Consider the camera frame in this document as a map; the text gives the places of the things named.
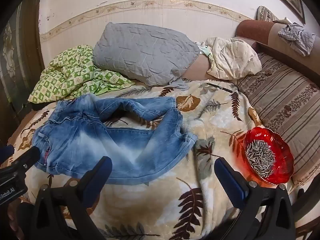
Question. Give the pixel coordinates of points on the blue denim pants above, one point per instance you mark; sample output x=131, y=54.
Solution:
x=120, y=142

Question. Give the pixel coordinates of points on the cream floral pillow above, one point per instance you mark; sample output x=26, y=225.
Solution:
x=232, y=57

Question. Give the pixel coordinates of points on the tan bed sheet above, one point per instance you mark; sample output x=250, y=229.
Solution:
x=197, y=67

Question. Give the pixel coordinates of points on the pale green small cloth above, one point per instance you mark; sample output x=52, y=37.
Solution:
x=206, y=50

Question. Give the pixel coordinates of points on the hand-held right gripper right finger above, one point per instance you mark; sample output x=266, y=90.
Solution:
x=227, y=177

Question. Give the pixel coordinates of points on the black pen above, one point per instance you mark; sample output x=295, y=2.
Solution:
x=220, y=87

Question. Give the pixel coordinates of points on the pile of sunflower seeds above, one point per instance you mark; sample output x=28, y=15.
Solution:
x=260, y=157

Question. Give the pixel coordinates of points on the cream leaf-print blanket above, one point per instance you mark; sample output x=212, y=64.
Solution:
x=215, y=115

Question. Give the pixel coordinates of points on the framed wall picture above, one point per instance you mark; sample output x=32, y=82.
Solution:
x=295, y=0

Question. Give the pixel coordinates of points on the crumpled grey cloth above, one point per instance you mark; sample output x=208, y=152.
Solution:
x=297, y=38

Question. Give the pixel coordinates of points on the brown striped floral pillow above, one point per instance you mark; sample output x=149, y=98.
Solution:
x=285, y=100

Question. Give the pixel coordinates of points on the grey quilted pillow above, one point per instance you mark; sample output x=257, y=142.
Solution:
x=140, y=50

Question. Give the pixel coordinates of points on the green checkered quilt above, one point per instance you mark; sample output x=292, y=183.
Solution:
x=72, y=75

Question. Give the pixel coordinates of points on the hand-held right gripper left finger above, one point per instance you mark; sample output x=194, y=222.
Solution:
x=100, y=171

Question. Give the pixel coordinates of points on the patterned cushion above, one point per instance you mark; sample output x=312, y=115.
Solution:
x=266, y=13

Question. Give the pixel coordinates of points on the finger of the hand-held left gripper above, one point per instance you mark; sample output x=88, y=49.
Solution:
x=6, y=153
x=25, y=157

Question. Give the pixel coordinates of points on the red glass bowl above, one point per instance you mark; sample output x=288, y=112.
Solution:
x=283, y=160

